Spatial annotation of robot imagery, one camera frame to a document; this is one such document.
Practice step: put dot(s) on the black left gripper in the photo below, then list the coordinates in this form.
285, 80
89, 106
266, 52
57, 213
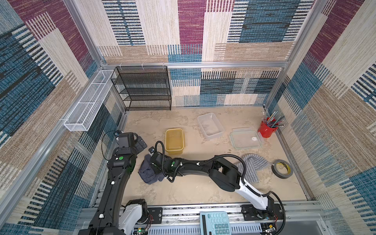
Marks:
139, 147

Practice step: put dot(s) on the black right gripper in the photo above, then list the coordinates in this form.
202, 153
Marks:
154, 158

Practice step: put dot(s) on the dark blue cloth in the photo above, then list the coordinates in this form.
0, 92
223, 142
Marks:
149, 172

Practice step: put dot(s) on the yellow lunch box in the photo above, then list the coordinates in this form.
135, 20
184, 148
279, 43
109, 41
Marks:
174, 141

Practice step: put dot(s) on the translucent white lunch box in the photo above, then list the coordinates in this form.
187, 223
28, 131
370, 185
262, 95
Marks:
210, 126

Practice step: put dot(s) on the translucent lunch box lid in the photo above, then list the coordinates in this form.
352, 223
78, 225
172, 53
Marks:
246, 138

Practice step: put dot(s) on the grey striped cloth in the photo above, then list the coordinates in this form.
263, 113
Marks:
254, 163

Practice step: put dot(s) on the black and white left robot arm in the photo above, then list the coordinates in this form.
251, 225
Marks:
108, 220

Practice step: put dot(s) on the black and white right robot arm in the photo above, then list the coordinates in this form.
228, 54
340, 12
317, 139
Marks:
226, 170

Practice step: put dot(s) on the teal calculator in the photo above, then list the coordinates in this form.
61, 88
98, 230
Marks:
214, 223

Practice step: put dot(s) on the red pen holder cup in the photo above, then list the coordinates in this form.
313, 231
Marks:
265, 130

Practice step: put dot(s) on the grey tape roll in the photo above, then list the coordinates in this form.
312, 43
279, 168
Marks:
282, 169

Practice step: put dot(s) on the pens in red cup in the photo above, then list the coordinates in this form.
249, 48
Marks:
274, 120

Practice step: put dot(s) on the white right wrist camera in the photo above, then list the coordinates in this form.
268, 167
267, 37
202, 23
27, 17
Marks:
151, 151

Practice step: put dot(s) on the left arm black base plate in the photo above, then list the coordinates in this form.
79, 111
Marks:
154, 215

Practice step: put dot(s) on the black wire mesh shelf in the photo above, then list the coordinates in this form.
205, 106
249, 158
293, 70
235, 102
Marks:
143, 88

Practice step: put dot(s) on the white wire mesh basket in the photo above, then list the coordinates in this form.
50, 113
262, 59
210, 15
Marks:
85, 111

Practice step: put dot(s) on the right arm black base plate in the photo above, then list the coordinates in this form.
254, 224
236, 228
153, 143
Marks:
252, 214

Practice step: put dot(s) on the aluminium front rail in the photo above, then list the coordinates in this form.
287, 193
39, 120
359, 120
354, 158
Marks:
295, 210

